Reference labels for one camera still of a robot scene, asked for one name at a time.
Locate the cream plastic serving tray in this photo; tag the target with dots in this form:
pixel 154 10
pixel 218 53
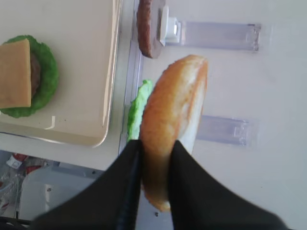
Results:
pixel 83 37

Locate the yellow cheese slice on burger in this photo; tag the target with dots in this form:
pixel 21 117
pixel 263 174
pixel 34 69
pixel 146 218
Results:
pixel 15 75

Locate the sesame top bun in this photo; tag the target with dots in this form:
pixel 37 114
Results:
pixel 172 113

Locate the clear acrylic rack right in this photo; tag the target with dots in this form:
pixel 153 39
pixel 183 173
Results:
pixel 218 133

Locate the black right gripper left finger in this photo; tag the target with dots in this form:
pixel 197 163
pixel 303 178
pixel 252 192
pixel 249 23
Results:
pixel 109 203

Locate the upright brown meat patty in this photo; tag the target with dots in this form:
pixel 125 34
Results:
pixel 149 15

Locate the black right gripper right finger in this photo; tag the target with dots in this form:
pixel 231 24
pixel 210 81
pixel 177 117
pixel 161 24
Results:
pixel 199 202

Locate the green lettuce leaf on burger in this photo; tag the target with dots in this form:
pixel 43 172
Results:
pixel 42 57

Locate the brown meat patty on burger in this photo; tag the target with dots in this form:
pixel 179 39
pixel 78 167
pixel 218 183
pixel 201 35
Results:
pixel 35 74

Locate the white patty holder clip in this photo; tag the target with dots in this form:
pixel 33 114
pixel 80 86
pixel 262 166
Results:
pixel 170 28

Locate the green lettuce in rack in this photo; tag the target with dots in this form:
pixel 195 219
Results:
pixel 137 108

